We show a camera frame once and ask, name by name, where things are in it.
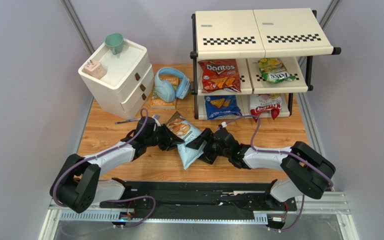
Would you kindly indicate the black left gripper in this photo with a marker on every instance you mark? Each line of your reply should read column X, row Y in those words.
column 170, row 139

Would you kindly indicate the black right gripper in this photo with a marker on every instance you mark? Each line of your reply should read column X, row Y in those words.
column 209, row 146

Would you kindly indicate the light blue snack bag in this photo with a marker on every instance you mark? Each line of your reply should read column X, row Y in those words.
column 183, row 129

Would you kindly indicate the blue Doritos chips bag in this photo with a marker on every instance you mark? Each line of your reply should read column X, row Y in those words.
column 219, row 106

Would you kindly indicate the red Doritos chips bag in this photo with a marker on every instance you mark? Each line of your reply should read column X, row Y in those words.
column 220, row 74

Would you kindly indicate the white red Chuba chips bag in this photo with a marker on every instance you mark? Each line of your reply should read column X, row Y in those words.
column 262, row 103

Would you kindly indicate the green Foxs snack bag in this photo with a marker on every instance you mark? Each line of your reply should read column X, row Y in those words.
column 274, row 71

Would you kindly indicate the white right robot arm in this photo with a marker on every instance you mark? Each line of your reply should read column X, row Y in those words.
column 308, row 172

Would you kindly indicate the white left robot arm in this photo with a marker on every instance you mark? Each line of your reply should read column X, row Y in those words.
column 78, row 184

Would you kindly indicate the cream three-tier shelf rack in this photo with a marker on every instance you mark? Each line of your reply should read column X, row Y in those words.
column 291, row 34

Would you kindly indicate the orange green book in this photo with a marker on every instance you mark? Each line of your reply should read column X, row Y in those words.
column 159, row 103

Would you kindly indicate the purple pen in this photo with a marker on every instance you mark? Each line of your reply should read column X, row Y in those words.
column 127, row 121

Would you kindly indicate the light blue headphones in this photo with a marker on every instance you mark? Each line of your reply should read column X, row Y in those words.
column 165, row 90

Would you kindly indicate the white three-drawer cabinet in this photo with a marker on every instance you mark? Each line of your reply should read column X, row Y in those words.
column 128, row 82

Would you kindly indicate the pink power adapter cube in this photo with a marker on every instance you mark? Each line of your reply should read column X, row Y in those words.
column 94, row 68

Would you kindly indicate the green plastic cup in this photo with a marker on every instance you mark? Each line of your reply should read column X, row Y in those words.
column 115, row 42

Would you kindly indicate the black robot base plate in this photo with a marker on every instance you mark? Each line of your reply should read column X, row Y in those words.
column 207, row 200

